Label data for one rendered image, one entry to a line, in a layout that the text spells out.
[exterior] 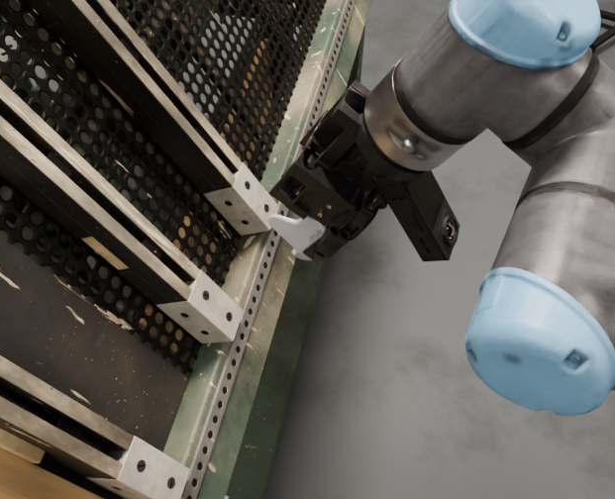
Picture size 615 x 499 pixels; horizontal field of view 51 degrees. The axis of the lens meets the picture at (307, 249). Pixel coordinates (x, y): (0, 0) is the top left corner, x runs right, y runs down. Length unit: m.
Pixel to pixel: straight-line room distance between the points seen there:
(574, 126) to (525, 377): 0.16
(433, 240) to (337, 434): 1.48
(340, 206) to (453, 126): 0.13
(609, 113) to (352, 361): 1.73
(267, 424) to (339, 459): 0.27
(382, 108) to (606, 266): 0.19
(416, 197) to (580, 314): 0.23
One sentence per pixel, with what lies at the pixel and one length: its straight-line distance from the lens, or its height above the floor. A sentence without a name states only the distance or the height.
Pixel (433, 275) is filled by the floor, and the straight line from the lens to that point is 2.28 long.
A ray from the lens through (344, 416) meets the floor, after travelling 2.01.
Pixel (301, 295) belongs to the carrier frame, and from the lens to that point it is 1.98.
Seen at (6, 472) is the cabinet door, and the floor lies 1.10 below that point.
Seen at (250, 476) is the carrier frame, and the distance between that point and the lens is 1.77.
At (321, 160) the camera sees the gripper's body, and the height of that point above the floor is 1.50.
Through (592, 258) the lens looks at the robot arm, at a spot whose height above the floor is 1.62.
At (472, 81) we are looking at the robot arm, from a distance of 0.41.
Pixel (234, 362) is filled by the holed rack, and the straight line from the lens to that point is 1.11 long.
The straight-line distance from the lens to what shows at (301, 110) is 1.45.
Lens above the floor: 1.88
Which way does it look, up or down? 55 degrees down
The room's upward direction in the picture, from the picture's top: straight up
